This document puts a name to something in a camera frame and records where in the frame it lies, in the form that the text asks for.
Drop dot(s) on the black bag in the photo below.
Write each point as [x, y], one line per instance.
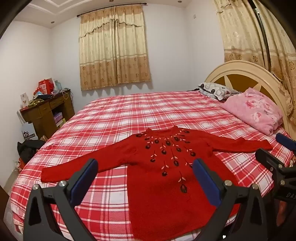
[29, 149]

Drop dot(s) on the red knitted sweater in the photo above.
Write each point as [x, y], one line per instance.
[150, 197]

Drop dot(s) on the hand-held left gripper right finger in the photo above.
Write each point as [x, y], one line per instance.
[205, 180]

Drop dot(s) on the beige floral long curtain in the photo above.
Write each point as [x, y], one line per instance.
[240, 34]

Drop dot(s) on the pink floral pillow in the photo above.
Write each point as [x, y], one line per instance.
[254, 111]

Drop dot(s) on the cream wooden headboard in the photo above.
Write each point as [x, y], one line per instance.
[249, 74]

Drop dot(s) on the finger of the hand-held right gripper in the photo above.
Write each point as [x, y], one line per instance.
[285, 140]
[268, 158]

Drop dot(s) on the white grey patterned pillow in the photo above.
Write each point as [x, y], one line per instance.
[216, 90]

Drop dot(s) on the brown wooden desk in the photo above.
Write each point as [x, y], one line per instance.
[44, 113]

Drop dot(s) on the beige window curtain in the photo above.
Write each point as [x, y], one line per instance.
[113, 51]

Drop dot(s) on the stack of books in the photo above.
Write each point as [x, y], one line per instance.
[59, 119]

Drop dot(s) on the red plaid bedsheet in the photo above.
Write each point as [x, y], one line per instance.
[120, 115]

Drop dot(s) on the red gift box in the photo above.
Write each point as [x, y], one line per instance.
[45, 86]

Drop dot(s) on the dark curtain rod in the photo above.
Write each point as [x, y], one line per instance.
[97, 9]

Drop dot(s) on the white paper bag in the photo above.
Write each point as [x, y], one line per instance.
[29, 132]

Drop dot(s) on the light blue bag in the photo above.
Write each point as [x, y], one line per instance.
[57, 85]

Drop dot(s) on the white card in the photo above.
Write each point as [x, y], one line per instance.
[24, 99]

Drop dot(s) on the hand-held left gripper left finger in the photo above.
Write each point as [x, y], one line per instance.
[84, 178]

